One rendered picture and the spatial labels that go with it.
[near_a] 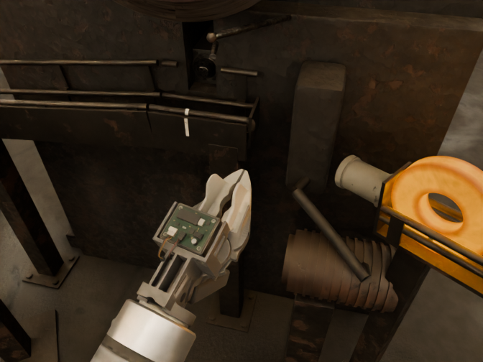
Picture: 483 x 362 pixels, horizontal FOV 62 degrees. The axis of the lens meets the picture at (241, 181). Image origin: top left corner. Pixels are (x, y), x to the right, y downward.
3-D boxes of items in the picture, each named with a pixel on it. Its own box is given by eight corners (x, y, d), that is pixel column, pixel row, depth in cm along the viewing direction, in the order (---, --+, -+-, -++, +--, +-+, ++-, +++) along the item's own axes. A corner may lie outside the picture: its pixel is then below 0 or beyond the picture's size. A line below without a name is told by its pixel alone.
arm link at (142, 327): (187, 375, 47) (122, 337, 50) (207, 334, 49) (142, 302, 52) (164, 368, 39) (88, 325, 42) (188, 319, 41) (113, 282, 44)
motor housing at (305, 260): (277, 337, 116) (292, 212, 80) (354, 355, 112) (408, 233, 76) (268, 383, 107) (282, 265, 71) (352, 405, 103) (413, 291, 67)
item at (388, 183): (397, 211, 70) (409, 161, 63) (400, 212, 69) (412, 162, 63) (371, 233, 66) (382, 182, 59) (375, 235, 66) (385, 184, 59)
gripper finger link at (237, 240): (259, 210, 52) (229, 271, 49) (260, 215, 53) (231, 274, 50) (227, 198, 54) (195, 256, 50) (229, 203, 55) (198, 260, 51)
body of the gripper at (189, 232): (232, 217, 45) (179, 318, 41) (243, 244, 53) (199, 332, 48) (175, 195, 48) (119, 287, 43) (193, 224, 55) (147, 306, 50)
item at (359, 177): (353, 176, 73) (357, 149, 69) (398, 199, 67) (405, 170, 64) (333, 191, 70) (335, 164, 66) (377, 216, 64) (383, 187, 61)
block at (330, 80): (291, 158, 88) (302, 55, 72) (328, 164, 87) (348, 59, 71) (284, 191, 81) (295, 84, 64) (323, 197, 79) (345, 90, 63)
